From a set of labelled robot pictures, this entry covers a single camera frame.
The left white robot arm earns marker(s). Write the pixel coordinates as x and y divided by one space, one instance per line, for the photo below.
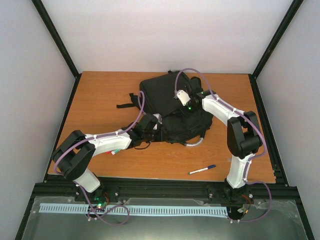
71 159

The green white glue stick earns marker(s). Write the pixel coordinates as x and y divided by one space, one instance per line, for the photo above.
113 152

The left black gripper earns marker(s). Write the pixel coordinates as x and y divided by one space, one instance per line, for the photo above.
161 136

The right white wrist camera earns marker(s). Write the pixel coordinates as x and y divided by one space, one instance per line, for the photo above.
182 96

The light blue cable duct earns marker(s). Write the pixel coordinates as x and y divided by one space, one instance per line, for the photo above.
136 210

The blue cap white pen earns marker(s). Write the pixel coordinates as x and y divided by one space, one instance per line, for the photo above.
202 169

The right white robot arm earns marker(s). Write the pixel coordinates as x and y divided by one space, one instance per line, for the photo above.
244 137

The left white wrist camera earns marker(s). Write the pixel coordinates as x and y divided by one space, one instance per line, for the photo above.
158 123

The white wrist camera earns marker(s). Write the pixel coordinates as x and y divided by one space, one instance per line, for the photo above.
182 96
158 123

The black student backpack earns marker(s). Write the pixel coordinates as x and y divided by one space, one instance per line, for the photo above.
158 93

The black aluminium frame rail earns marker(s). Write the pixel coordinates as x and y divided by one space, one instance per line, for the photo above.
117 189

